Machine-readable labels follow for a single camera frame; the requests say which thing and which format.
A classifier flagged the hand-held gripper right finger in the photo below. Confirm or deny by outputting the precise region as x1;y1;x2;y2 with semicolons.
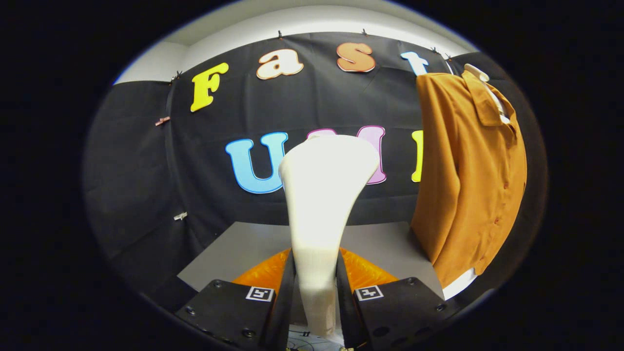
335;248;461;351

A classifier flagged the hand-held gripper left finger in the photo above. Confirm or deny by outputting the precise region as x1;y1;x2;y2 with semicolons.
175;248;297;351

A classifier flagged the white garment steamer head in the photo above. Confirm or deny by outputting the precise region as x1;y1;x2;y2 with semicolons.
279;134;380;342

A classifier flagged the orange button-up shirt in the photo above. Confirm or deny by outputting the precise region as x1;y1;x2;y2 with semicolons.
410;70;528;289

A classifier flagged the white plastic clothes hanger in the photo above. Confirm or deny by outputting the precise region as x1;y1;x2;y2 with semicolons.
463;63;511;125

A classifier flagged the black backdrop cloth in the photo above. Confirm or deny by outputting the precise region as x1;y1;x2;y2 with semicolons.
82;32;549;312

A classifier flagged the row of black cloth clips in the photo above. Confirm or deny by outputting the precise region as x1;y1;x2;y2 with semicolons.
170;28;454;83

